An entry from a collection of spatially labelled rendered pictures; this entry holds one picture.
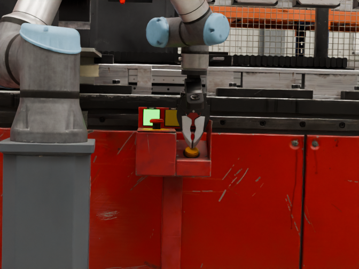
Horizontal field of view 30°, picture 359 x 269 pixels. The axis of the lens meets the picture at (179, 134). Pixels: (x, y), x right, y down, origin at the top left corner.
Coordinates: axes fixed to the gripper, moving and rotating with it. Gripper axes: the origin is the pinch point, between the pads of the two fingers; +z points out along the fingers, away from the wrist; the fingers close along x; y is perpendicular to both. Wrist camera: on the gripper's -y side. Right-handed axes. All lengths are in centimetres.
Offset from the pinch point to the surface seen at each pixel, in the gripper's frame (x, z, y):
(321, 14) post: -60, -41, 110
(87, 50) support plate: 29.6, -24.2, 8.3
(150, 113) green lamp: 11.7, -7.0, 10.0
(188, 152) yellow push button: 0.9, 2.5, -0.3
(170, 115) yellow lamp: 5.9, -6.7, 9.9
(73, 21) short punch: 37, -33, 36
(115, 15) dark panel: 27, -37, 88
